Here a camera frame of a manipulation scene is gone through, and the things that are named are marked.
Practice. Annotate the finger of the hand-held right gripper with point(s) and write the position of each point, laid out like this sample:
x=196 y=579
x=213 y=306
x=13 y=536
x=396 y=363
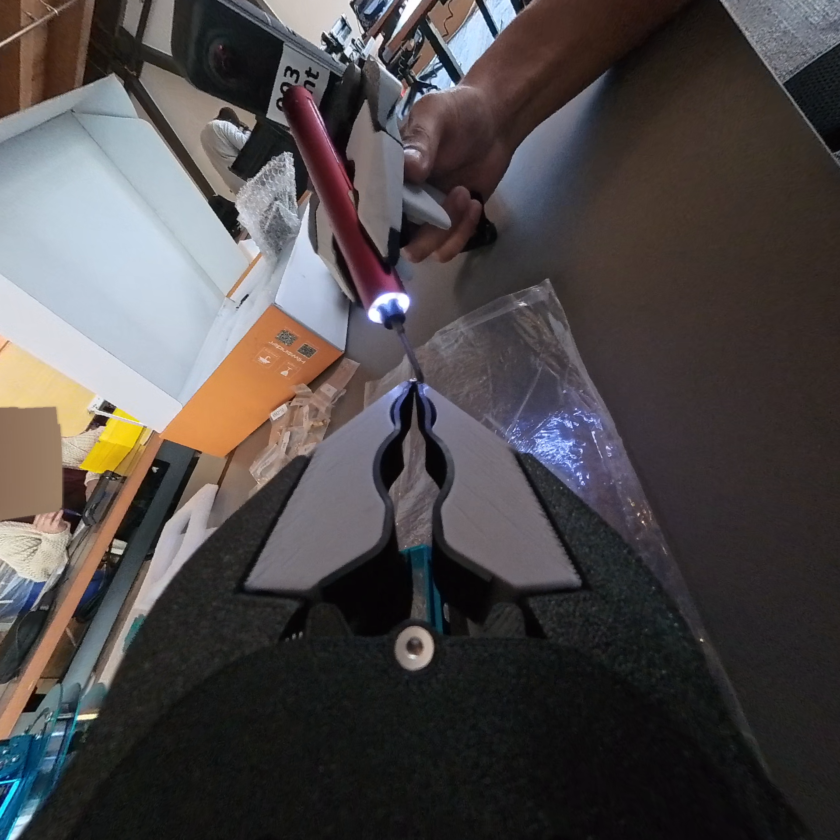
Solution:
x=377 y=177
x=328 y=249

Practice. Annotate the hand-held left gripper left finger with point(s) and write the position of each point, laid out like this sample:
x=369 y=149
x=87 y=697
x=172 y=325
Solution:
x=315 y=525

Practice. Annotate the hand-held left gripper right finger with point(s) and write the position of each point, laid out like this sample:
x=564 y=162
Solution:
x=512 y=525

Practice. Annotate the red electric screwdriver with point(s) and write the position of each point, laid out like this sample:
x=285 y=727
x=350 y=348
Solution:
x=334 y=197

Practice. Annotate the blue metal servo bracket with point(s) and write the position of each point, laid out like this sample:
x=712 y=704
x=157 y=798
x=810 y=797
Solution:
x=420 y=577

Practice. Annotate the person's right forearm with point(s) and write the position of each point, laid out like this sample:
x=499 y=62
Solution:
x=571 y=52

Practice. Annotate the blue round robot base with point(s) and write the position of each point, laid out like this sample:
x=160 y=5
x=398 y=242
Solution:
x=26 y=754

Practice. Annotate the grey desk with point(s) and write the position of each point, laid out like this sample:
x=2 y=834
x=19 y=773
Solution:
x=656 y=262

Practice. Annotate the person's right hand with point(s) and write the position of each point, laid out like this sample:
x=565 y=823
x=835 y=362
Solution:
x=459 y=144

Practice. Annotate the bubble wrap sheet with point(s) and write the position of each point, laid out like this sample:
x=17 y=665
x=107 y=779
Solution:
x=269 y=197

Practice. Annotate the pile of small screw bags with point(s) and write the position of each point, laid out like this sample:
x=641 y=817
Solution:
x=295 y=420

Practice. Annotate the white foam sheet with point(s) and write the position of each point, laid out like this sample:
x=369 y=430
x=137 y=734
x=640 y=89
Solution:
x=184 y=525

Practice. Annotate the large clear plastic bag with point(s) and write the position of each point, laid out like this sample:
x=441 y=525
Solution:
x=525 y=367

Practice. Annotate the yellow box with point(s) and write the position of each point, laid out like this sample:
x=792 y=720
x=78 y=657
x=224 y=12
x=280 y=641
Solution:
x=115 y=453

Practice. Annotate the orange edged side table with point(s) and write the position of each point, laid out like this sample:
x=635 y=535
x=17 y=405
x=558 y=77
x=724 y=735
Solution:
x=98 y=544

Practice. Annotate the white and orange box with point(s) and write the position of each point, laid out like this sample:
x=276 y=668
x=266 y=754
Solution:
x=98 y=229

